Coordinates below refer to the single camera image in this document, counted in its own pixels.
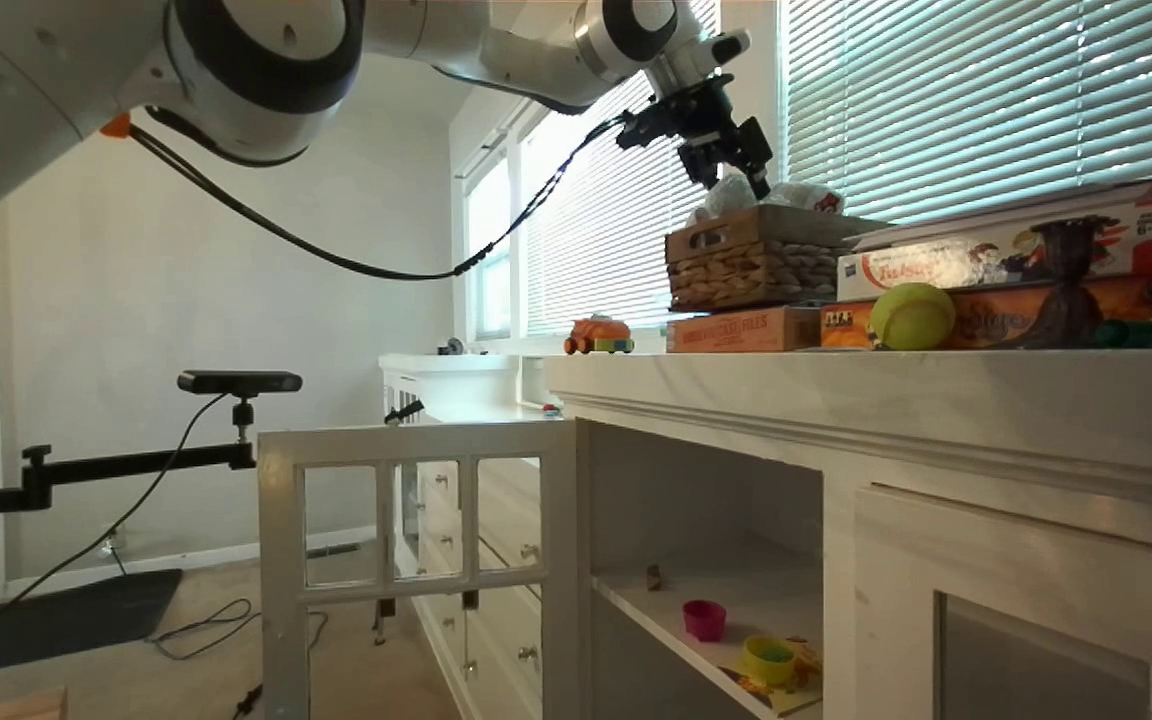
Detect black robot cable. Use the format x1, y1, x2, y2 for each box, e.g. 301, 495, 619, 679
121, 113, 629, 283

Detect white patterned cloth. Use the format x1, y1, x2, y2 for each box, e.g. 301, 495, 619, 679
690, 166, 842, 220

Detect wooden box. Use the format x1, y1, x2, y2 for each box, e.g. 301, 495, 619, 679
667, 307, 820, 352

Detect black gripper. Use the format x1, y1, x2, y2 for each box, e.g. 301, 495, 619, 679
616, 76, 770, 196

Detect black floor cable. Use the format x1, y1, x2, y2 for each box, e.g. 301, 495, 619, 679
148, 597, 333, 666

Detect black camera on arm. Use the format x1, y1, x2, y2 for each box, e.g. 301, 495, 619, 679
0, 363, 307, 525

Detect yellow tennis ball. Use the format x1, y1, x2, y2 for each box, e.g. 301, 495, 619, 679
867, 283, 954, 352

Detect dark cone figurine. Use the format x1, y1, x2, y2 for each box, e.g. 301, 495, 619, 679
1018, 217, 1109, 348

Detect green yellow tape roll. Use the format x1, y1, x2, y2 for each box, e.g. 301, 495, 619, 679
741, 634, 796, 686

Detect white glass cabinet door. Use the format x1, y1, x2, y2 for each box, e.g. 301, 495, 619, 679
255, 420, 590, 720

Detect brown wicker basket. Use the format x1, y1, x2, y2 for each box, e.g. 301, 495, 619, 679
664, 203, 871, 312

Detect orange board game box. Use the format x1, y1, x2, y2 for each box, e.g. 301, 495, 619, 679
820, 275, 1152, 352

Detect pink plastic cup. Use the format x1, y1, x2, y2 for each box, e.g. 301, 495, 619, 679
680, 600, 728, 645

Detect black floor mat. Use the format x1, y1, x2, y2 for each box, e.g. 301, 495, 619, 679
0, 567, 179, 666

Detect white window blinds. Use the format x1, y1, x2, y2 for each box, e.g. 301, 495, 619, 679
452, 0, 1152, 345

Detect orange toy car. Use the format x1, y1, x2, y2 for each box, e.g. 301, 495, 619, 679
564, 316, 632, 357

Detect white board game box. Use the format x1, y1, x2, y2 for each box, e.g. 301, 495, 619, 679
837, 178, 1152, 301

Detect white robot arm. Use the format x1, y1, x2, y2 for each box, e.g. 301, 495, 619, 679
0, 0, 770, 201

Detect white wooden cabinet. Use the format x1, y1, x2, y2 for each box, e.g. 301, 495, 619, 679
383, 348, 1152, 720

